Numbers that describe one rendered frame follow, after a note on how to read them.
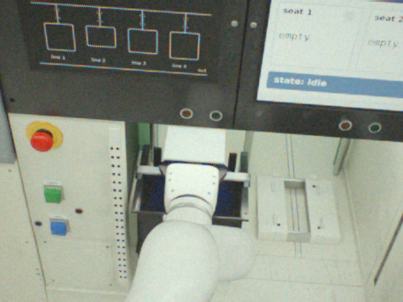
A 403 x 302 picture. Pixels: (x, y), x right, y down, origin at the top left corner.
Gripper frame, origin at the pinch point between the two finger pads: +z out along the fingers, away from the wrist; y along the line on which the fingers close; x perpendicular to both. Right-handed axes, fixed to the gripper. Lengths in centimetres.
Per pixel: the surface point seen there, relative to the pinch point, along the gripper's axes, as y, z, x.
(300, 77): 16.3, -10.0, 27.3
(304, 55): 16.1, -10.0, 31.4
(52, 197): -27.0, -10.8, -4.6
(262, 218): 18.7, 14.6, -34.8
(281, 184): 24, 28, -35
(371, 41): 25.7, -10.0, 34.8
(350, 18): 21.7, -10.0, 38.2
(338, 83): 22.3, -10.0, 26.6
